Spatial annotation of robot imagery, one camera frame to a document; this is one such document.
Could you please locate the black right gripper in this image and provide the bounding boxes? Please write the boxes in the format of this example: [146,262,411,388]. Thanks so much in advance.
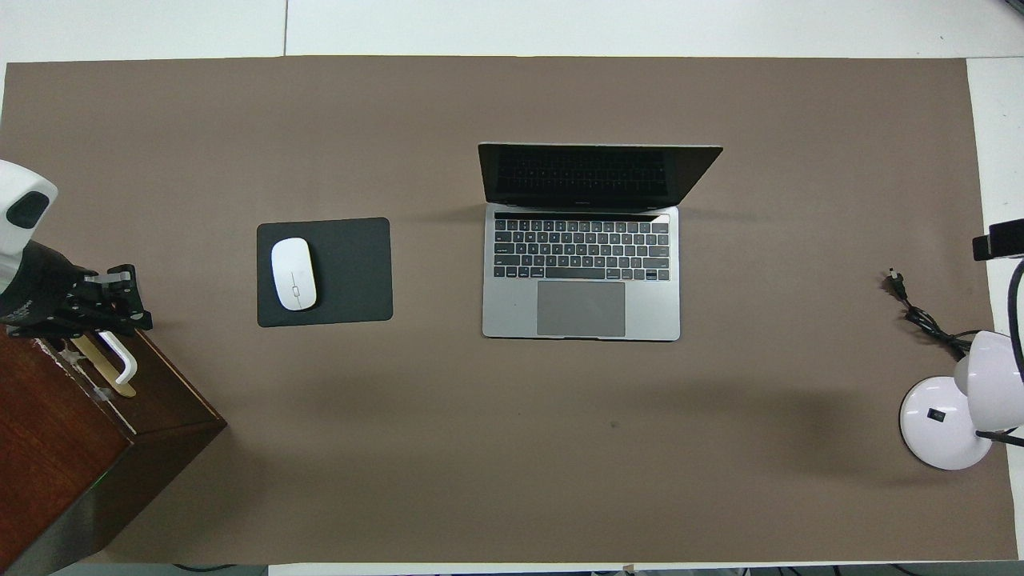
[972,218,1024,262]

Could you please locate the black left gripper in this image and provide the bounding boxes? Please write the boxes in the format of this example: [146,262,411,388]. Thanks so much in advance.
[0,240,154,342]

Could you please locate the silver laptop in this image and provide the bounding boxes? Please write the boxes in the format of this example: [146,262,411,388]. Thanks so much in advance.
[478,142,725,342]

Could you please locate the dark wooden box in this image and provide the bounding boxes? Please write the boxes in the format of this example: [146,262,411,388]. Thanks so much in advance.
[0,324,228,573]

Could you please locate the white computer mouse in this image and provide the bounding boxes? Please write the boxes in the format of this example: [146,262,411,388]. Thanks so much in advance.
[270,238,318,311]

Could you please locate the white desk lamp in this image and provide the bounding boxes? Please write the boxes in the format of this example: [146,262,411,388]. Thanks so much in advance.
[898,330,1024,471]

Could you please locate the brown table mat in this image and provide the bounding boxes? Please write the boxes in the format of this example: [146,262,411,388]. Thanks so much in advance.
[0,55,1018,565]

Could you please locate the black mouse pad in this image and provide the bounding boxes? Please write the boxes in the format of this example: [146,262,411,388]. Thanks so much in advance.
[256,217,394,328]

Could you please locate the white box handle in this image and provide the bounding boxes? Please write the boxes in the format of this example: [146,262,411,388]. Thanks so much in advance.
[96,330,138,386]

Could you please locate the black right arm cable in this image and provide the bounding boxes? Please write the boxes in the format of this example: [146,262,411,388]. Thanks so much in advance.
[1009,259,1024,386]

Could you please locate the black lamp power cable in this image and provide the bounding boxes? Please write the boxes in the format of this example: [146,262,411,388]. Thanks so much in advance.
[886,270,1024,447]

